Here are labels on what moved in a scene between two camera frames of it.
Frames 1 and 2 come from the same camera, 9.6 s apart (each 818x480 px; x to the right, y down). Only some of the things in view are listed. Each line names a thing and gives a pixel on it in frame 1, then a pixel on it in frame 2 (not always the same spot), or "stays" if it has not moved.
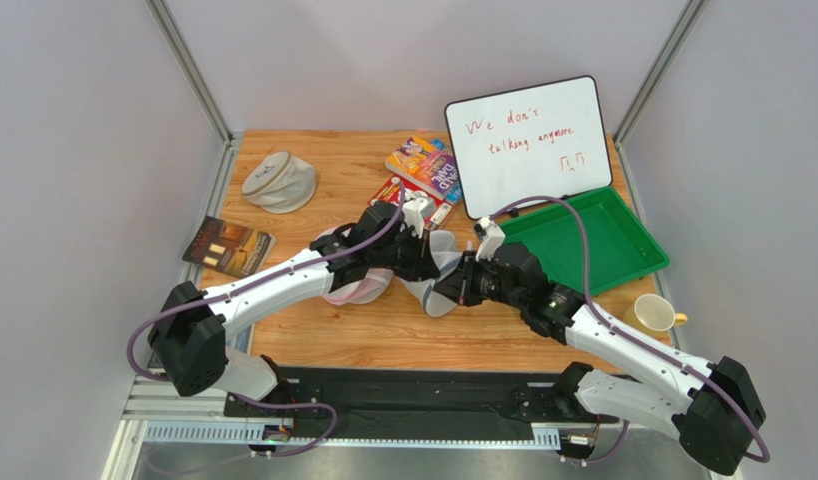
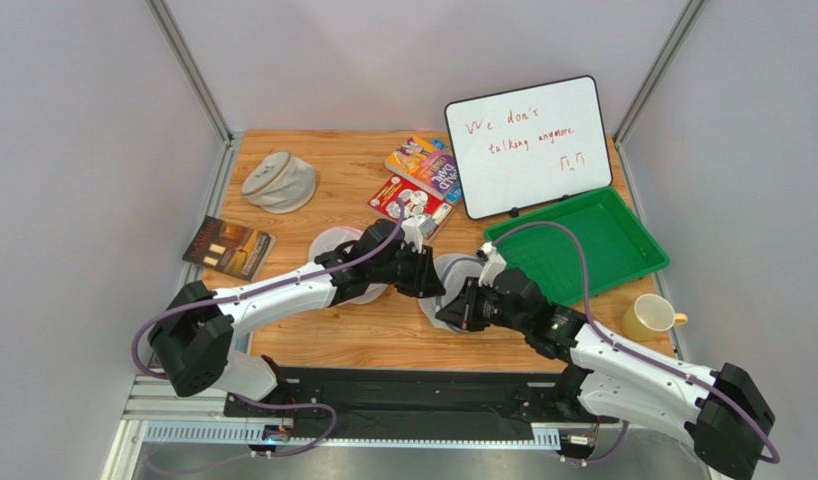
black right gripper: (468, 281) → (477, 308)
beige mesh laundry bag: (280, 183) stays
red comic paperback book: (391, 188) stays
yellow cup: (653, 312) stays
